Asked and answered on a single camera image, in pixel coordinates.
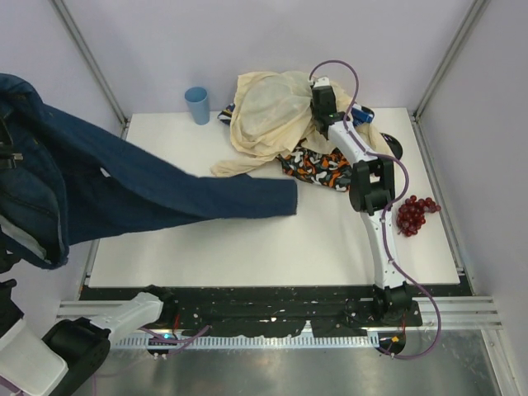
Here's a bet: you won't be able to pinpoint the cream yellow cloth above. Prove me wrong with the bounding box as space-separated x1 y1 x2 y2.
210 69 393 178

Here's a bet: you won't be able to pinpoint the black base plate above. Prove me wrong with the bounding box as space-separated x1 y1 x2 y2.
80 270 475 337

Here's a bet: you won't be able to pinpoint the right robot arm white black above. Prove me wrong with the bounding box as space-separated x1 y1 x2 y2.
309 78 412 321

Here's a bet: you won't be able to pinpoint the aluminium rail profile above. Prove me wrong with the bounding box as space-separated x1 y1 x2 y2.
56 296 502 330

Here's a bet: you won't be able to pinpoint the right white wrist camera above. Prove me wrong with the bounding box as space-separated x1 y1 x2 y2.
309 76 331 88

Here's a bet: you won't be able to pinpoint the colourful patterned black cloth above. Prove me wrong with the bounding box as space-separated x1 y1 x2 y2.
276 146 351 192

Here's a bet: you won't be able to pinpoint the right aluminium frame post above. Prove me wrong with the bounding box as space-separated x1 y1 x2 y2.
410 0 492 123

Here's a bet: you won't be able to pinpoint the aluminium frame post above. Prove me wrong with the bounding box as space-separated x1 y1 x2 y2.
49 0 129 129
410 0 492 123

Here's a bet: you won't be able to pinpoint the dark blue denim jeans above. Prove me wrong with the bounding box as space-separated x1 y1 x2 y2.
1 74 298 271

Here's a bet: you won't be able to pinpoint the red grape bunch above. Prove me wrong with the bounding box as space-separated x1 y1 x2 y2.
396 195 442 238

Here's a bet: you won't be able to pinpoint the white slotted cable duct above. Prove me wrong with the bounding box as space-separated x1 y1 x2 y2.
112 332 379 351

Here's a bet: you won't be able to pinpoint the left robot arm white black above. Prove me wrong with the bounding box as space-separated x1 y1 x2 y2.
1 279 177 395

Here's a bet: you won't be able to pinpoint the black round plate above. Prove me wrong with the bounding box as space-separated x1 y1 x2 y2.
381 133 403 160

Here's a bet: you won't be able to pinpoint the left aluminium frame post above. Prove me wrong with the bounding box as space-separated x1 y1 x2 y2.
49 0 129 129

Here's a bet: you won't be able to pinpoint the blue plastic cup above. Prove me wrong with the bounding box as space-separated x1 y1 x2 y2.
184 87 210 125

